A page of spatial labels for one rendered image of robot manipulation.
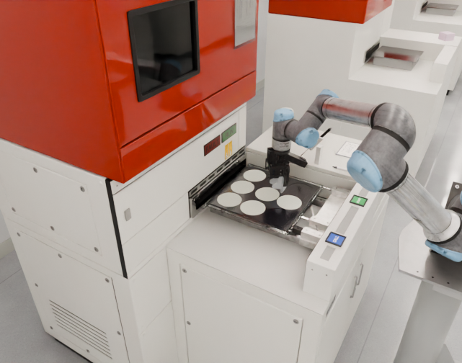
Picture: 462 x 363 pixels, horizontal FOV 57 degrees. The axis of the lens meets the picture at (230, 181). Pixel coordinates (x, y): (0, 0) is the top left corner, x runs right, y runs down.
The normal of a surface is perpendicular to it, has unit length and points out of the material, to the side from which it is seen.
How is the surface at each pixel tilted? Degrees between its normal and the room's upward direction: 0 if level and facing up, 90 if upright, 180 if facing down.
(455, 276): 0
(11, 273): 0
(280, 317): 90
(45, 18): 90
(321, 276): 90
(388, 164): 73
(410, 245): 0
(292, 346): 90
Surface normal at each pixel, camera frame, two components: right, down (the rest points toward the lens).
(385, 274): 0.00, -0.84
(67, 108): -0.51, 0.47
